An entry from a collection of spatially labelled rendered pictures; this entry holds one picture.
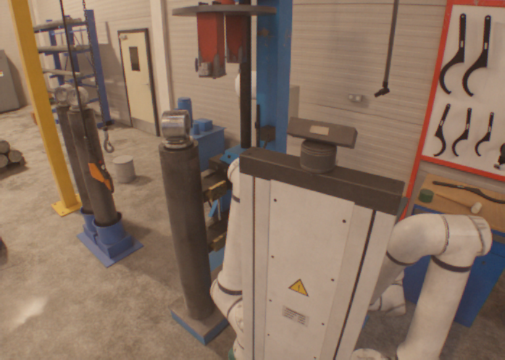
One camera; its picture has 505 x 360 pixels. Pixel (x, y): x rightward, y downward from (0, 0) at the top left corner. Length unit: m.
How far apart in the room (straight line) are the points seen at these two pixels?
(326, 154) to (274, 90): 1.53
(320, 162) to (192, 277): 1.58
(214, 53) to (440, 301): 1.38
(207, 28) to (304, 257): 1.19
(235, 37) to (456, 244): 1.56
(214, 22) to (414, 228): 1.23
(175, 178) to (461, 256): 1.28
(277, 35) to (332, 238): 1.58
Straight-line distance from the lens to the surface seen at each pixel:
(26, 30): 3.84
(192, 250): 1.86
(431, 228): 0.90
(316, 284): 0.74
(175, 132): 1.52
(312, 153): 0.56
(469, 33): 3.24
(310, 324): 0.86
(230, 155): 2.22
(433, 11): 3.31
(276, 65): 2.03
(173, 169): 1.56
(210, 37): 1.55
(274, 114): 2.09
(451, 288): 1.02
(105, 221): 3.06
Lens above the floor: 2.04
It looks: 26 degrees down
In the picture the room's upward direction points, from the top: straight up
